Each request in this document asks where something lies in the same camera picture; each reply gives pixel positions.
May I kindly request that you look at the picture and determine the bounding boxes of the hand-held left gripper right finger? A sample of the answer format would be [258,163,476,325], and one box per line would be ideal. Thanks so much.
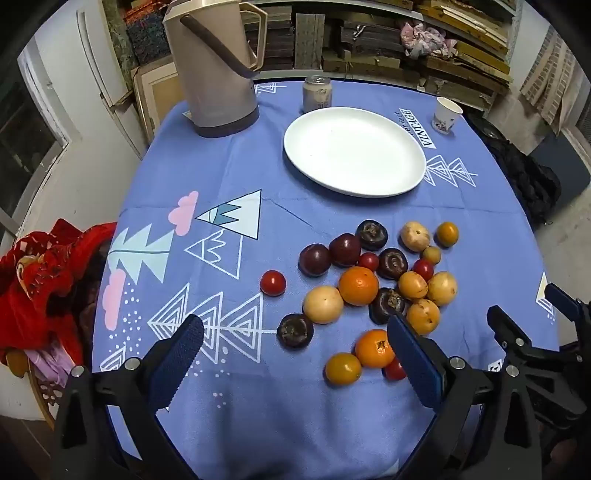
[387,315,540,480]

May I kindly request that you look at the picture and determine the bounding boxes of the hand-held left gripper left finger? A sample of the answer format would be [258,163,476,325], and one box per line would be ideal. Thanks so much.
[51,315,206,480]

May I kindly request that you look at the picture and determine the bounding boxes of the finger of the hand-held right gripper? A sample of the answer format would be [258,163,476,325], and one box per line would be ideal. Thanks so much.
[486,305,591,430]
[544,283,591,324]

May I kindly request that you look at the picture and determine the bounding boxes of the orange mandarin with stem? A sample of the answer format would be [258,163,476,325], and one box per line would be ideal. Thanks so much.
[355,329,396,369]

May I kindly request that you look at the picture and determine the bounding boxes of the spotted orange-yellow fruit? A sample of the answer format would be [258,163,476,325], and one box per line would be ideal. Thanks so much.
[397,271,428,301]
[406,299,441,336]

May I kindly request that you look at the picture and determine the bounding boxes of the smooth yellow-orange fruit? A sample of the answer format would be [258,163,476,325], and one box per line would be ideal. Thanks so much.
[325,352,363,386]

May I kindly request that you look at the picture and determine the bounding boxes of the large tan round fruit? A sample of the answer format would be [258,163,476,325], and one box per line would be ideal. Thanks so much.
[303,285,345,324]

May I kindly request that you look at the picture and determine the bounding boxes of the small green-orange citrus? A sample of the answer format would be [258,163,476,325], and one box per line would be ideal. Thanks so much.
[436,222,460,247]

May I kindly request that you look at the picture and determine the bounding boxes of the dark red plum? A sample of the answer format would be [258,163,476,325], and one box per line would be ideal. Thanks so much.
[329,233,362,267]
[298,244,332,278]

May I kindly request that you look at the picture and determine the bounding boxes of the white round plate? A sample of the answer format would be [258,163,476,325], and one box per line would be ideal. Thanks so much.
[283,107,427,198]

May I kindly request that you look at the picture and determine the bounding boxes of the blue printed tablecloth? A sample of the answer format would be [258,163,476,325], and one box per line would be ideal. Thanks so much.
[91,79,561,480]

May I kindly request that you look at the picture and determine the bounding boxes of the black jacket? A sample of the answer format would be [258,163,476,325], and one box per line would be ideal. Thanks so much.
[466,115,561,232]

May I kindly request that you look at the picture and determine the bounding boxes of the lilac patterned cloth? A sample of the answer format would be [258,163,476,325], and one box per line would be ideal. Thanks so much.
[25,348,75,384]

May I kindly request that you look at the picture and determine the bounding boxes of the grey pad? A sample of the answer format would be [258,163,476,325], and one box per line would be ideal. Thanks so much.
[529,131,591,217]

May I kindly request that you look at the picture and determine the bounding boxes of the wooden chair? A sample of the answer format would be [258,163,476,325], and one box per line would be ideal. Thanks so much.
[28,357,70,428]

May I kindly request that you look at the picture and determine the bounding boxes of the red cloth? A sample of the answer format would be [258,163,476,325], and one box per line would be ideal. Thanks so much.
[0,218,118,365]

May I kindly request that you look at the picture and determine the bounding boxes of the white paper cup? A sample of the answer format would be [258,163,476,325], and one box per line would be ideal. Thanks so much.
[431,96,464,136]

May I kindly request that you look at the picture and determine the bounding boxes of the brick pattern panel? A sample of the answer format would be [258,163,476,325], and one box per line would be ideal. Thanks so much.
[519,25,578,134]

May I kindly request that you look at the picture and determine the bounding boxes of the leaning picture frames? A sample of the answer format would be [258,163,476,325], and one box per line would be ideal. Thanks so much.
[131,62,185,139]

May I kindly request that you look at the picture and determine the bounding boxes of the silver drink can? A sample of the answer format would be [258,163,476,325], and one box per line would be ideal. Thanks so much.
[302,76,333,114]

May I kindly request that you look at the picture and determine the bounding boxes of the pink cloth bundle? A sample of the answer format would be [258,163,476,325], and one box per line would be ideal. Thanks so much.
[399,22,458,60]

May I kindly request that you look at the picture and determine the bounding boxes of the beige thermos jug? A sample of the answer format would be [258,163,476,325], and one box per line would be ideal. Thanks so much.
[163,0,269,138]

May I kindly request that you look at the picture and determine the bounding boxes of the white door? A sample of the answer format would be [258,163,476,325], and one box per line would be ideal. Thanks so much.
[76,9,153,160]

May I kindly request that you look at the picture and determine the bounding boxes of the shelf with wooden boards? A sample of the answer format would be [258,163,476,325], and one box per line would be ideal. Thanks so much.
[245,0,518,100]

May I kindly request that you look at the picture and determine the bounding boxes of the stack of patterned panels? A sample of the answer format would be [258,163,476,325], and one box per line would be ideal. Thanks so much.
[104,0,171,70]

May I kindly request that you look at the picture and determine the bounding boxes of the window frame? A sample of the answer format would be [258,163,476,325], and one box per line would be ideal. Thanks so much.
[0,60,70,241]

